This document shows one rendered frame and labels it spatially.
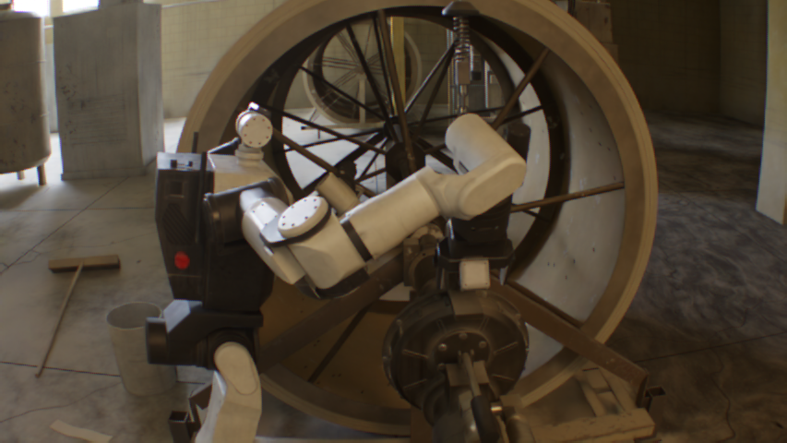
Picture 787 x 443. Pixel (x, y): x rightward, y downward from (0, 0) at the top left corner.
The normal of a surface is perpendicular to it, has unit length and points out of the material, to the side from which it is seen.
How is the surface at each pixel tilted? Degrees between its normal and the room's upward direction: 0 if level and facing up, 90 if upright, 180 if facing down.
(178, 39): 90
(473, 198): 113
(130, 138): 90
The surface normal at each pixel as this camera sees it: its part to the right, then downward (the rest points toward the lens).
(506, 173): 0.44, 0.58
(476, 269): 0.04, -0.33
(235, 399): 0.40, 0.24
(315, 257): -0.37, 0.62
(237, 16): 0.05, 0.26
